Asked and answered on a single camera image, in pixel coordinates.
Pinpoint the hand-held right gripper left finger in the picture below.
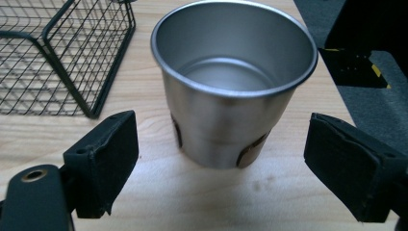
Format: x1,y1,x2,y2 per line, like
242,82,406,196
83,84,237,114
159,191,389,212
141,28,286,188
59,110,140,220

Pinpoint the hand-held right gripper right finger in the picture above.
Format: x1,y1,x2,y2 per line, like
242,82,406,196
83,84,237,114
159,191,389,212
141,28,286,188
302,112,408,224

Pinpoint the short steel cup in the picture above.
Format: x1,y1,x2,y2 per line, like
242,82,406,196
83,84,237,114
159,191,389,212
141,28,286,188
149,0,319,170

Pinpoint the black stand with hazard tape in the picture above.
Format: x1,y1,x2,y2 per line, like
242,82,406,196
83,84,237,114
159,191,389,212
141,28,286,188
317,0,408,90

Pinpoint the black wire basket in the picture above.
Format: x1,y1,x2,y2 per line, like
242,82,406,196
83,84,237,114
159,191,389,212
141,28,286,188
0,0,138,120

